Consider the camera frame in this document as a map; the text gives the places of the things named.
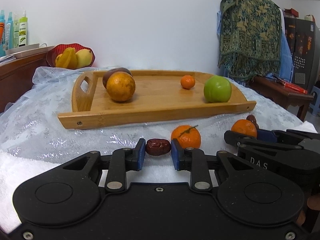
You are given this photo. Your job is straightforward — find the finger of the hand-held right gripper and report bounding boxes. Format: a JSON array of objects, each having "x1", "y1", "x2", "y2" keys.
[
  {"x1": 224, "y1": 130, "x2": 299, "y2": 147},
  {"x1": 257, "y1": 129, "x2": 320, "y2": 143}
]

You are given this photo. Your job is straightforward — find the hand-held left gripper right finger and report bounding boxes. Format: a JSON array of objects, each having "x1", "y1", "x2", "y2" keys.
[{"x1": 171, "y1": 139, "x2": 250, "y2": 192}]

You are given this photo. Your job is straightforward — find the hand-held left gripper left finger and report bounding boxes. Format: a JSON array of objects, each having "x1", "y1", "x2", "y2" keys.
[{"x1": 61, "y1": 138, "x2": 146, "y2": 193}]

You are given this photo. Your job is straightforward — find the small mandarin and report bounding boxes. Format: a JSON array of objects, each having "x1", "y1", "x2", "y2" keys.
[
  {"x1": 230, "y1": 119, "x2": 258, "y2": 138},
  {"x1": 180, "y1": 75, "x2": 196, "y2": 89}
]

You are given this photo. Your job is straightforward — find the mandarin with stem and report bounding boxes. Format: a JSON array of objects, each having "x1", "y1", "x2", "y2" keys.
[{"x1": 171, "y1": 125, "x2": 201, "y2": 149}]

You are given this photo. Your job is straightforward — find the green apple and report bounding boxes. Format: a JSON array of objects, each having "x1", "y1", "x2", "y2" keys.
[{"x1": 203, "y1": 75, "x2": 232, "y2": 103}]

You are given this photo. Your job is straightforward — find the wooden tray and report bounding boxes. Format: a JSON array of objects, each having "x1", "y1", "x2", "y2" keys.
[{"x1": 57, "y1": 69, "x2": 257, "y2": 130}]

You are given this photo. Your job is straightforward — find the large orange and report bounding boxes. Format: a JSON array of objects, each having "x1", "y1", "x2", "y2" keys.
[{"x1": 106, "y1": 72, "x2": 136, "y2": 102}]

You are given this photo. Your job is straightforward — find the dark purple round fruit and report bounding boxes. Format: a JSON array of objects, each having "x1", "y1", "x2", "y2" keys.
[{"x1": 102, "y1": 68, "x2": 132, "y2": 90}]

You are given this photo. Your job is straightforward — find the yellow fruits in bowl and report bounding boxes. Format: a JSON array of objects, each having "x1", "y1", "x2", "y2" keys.
[{"x1": 55, "y1": 47, "x2": 78, "y2": 69}]

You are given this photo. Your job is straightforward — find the person's right hand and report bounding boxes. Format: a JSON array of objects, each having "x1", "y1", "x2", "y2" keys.
[{"x1": 306, "y1": 194, "x2": 320, "y2": 210}]

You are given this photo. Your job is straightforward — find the wooden bench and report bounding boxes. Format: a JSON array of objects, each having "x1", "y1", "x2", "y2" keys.
[{"x1": 250, "y1": 76, "x2": 314, "y2": 122}]

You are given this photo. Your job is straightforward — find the red book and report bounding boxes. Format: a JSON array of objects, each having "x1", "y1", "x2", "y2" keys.
[{"x1": 272, "y1": 74, "x2": 308, "y2": 95}]

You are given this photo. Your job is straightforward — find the blue stool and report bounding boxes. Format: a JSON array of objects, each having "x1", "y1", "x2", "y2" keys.
[{"x1": 307, "y1": 85, "x2": 320, "y2": 117}]

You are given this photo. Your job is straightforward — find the light blue garment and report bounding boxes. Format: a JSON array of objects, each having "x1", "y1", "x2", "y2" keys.
[{"x1": 266, "y1": 27, "x2": 294, "y2": 82}]

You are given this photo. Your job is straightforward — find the dark printed cabinet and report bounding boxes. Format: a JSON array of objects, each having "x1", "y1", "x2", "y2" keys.
[{"x1": 284, "y1": 16, "x2": 320, "y2": 94}]

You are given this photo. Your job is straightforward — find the green patterned cloth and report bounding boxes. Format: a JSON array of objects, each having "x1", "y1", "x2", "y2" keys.
[{"x1": 218, "y1": 0, "x2": 285, "y2": 80}]

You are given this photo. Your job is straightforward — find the yellow mango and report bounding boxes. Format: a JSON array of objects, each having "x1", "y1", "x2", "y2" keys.
[{"x1": 76, "y1": 49, "x2": 93, "y2": 68}]

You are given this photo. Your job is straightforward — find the white towel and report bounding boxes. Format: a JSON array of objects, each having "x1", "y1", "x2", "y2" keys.
[{"x1": 0, "y1": 120, "x2": 320, "y2": 233}]

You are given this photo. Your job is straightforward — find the red glass bowl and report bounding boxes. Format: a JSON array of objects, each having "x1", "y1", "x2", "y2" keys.
[{"x1": 46, "y1": 43, "x2": 96, "y2": 68}]

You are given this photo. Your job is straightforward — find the wooden cabinet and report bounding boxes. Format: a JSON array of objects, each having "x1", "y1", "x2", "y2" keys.
[{"x1": 0, "y1": 45, "x2": 55, "y2": 113}]

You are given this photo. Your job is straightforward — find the white tray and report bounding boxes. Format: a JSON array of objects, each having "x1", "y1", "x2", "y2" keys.
[{"x1": 5, "y1": 43, "x2": 40, "y2": 56}]

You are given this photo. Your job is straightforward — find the papers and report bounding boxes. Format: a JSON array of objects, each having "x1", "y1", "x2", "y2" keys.
[{"x1": 0, "y1": 54, "x2": 16, "y2": 65}]

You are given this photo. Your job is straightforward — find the green and white bottle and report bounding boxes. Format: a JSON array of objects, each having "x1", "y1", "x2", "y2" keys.
[{"x1": 19, "y1": 10, "x2": 28, "y2": 47}]

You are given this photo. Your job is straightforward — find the pale green bottle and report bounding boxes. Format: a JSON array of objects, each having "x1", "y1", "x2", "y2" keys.
[{"x1": 14, "y1": 12, "x2": 20, "y2": 48}]

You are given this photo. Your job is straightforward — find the teal bottle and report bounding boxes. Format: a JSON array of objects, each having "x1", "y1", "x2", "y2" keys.
[{"x1": 6, "y1": 11, "x2": 14, "y2": 50}]

